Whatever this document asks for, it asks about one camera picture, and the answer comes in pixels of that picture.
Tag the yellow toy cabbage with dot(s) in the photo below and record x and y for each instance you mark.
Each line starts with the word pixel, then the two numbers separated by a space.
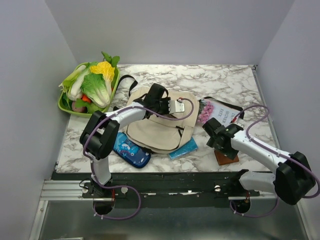
pixel 107 71

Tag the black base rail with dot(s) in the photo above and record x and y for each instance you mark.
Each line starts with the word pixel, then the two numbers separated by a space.
pixel 158 190

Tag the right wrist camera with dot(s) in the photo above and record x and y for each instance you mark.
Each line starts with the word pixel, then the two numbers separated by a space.
pixel 240 125

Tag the white toy bok choy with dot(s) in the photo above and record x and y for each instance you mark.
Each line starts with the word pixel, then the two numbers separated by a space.
pixel 71 84

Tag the white flower cover book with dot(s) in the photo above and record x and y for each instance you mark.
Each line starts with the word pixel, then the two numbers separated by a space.
pixel 223 112

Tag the green vegetable basket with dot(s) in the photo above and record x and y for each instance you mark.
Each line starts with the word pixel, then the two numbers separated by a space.
pixel 85 109

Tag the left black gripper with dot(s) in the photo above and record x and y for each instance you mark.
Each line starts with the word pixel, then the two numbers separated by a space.
pixel 166 101

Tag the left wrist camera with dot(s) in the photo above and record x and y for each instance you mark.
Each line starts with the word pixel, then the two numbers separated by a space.
pixel 176 106

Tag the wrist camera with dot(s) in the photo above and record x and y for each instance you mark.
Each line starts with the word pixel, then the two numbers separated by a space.
pixel 240 125
pixel 176 106

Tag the brown leather wallet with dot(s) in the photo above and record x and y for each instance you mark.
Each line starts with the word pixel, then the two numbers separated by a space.
pixel 224 160

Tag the green toy lettuce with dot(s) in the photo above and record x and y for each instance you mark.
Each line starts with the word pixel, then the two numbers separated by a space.
pixel 94 87

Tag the orange toy carrot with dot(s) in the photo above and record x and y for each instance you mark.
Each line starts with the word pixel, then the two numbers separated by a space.
pixel 86 99

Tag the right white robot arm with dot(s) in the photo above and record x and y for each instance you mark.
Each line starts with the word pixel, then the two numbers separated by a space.
pixel 290 176

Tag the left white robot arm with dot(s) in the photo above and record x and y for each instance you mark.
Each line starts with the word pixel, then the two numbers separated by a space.
pixel 99 135

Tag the blue pencil case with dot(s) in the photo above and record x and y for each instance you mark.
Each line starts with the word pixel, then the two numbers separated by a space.
pixel 130 152

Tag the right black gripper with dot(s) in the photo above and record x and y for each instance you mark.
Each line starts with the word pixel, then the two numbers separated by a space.
pixel 231 153

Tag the blue notebook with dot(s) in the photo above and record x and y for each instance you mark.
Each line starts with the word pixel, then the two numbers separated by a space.
pixel 189 147

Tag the beige canvas student bag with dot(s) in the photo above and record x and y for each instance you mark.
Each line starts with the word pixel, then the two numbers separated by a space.
pixel 164 136

